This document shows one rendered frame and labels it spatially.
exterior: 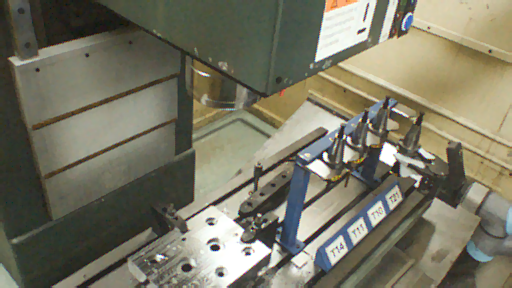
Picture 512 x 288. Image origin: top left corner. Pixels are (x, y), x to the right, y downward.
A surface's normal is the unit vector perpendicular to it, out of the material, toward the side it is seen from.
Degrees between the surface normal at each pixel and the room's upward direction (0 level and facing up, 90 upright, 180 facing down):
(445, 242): 24
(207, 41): 90
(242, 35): 90
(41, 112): 89
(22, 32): 90
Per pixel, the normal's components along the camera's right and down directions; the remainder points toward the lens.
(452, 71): -0.68, 0.38
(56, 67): 0.73, 0.47
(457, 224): -0.19, -0.57
